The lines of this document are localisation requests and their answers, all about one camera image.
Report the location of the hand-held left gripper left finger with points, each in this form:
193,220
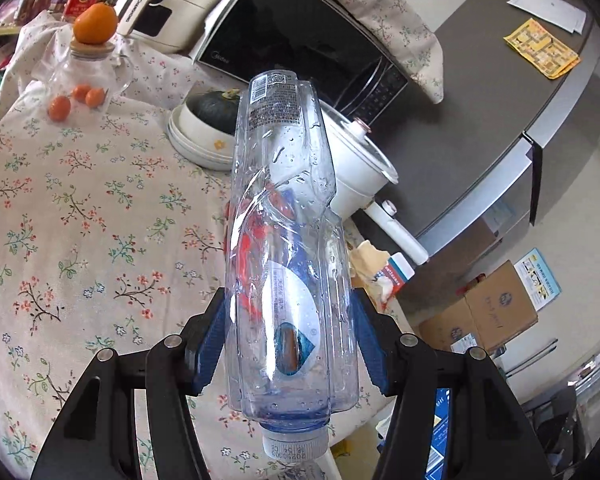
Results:
210,347

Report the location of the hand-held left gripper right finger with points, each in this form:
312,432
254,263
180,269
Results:
375,352

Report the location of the torn orange snack carton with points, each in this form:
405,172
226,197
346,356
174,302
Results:
395,275

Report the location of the clear plastic water bottle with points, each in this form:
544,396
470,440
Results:
280,185

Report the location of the small cardboard box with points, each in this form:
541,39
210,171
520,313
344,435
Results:
447,327

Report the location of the blue box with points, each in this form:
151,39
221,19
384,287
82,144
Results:
440,435

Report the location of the large cardboard box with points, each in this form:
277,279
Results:
502,305

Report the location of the white electric cooking pot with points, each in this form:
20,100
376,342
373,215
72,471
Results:
355,170

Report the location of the floral tablecloth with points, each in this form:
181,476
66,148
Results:
80,210

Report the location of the white ceramic bowl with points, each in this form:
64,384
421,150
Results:
195,142

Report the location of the dark green squash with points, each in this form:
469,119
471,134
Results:
212,110

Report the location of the grey refrigerator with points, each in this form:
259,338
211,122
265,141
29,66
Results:
480,110

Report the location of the small orange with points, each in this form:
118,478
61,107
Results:
95,97
59,108
80,92

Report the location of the glass jar with cork lid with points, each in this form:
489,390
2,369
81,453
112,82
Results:
92,67

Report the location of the black microwave oven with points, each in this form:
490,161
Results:
305,35

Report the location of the large orange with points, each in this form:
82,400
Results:
96,24

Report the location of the floral appliance cover cloth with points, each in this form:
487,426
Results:
380,5

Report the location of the yellow flyer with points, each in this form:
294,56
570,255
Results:
542,47

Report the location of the white paper sheet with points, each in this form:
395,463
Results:
547,7

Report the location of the blue wall leaflet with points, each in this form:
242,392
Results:
537,277

